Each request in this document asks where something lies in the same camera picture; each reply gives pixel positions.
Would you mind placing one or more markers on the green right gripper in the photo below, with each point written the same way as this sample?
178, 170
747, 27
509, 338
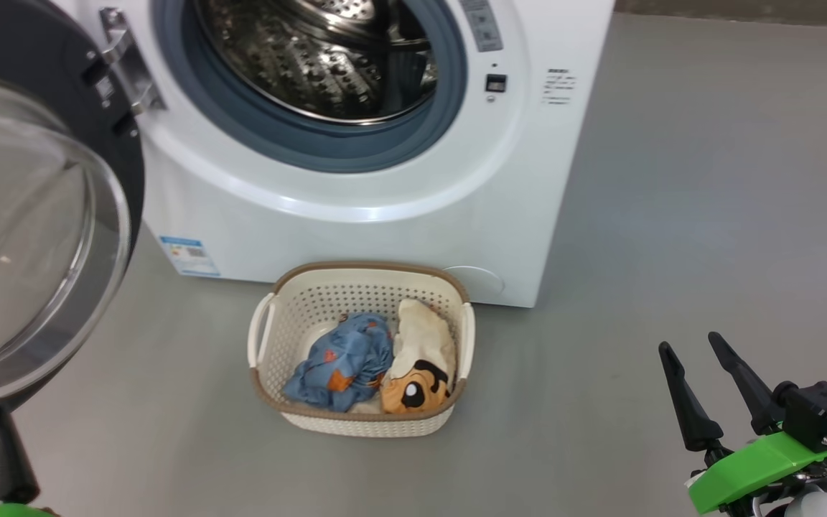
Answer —
751, 467

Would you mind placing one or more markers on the round filter cover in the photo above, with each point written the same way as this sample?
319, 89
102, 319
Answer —
482, 281

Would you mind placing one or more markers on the black door latch socket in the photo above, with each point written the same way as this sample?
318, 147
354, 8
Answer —
496, 82

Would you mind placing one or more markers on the white front-load washing machine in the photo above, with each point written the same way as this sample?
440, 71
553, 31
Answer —
385, 237

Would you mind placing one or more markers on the cream perforated laundry basket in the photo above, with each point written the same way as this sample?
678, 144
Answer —
320, 298

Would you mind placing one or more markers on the blue energy label sticker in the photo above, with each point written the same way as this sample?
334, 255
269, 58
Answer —
189, 255

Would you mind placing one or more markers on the metal door hinge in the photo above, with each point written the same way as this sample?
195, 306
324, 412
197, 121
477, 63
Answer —
130, 68

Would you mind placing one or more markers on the grey instruction sticker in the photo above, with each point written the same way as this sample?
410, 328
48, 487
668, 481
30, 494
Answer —
482, 25

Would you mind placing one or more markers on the stainless steel washing machine drum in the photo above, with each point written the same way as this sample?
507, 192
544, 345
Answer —
298, 64

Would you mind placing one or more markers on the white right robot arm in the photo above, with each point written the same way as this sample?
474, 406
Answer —
819, 504

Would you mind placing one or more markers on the small black text sticker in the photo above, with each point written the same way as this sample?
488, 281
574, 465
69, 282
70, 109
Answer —
559, 86

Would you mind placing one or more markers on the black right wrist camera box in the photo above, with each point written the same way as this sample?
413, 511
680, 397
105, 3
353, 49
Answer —
819, 413

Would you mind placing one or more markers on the cream cartoon face garment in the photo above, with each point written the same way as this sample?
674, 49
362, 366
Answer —
421, 337

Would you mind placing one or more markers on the blue patterned garment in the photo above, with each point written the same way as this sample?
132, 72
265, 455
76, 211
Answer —
345, 359

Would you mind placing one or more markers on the round black glass washer door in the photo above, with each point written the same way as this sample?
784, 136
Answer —
47, 64

